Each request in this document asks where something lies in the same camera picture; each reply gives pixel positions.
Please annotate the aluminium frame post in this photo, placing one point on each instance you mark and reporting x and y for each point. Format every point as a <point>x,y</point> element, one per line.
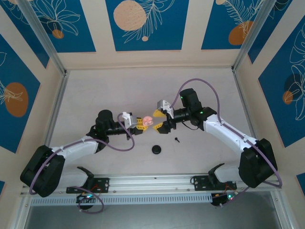
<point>40,35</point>
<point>252,31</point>

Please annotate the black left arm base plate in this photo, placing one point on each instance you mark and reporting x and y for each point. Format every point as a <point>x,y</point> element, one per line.
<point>103,184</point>

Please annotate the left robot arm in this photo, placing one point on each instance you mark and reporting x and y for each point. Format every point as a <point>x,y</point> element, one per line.
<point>43,171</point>

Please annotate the pink earbud charging case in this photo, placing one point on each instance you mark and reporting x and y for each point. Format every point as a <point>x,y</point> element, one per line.
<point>147,120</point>

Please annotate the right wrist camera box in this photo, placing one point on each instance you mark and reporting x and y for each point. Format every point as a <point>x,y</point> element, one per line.
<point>164,106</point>

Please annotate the blue floral wall panel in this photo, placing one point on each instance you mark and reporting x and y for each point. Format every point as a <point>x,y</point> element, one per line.
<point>274,28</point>
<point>214,23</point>
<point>14,71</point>
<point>281,107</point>
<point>23,35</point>
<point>166,35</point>
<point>71,35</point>

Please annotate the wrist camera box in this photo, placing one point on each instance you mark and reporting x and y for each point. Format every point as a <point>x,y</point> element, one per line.
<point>129,119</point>
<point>164,106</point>

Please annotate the aluminium frame leg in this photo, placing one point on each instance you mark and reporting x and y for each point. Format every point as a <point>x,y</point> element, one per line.
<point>282,212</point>
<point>20,214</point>

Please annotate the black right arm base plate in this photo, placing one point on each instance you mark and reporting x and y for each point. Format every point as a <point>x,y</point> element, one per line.
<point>199,182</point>

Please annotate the black earbud charging case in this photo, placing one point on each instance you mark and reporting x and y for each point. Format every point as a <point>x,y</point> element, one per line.
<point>156,149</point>

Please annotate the aluminium mounting rail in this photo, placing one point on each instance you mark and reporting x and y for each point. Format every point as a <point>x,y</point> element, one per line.
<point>152,183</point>

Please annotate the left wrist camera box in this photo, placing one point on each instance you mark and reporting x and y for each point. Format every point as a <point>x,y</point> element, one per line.
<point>129,119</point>

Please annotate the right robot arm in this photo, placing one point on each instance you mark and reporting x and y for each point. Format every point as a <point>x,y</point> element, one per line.
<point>226,133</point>

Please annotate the aluminium side rail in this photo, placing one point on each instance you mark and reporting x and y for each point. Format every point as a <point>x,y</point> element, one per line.
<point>58,100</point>
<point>243,95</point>

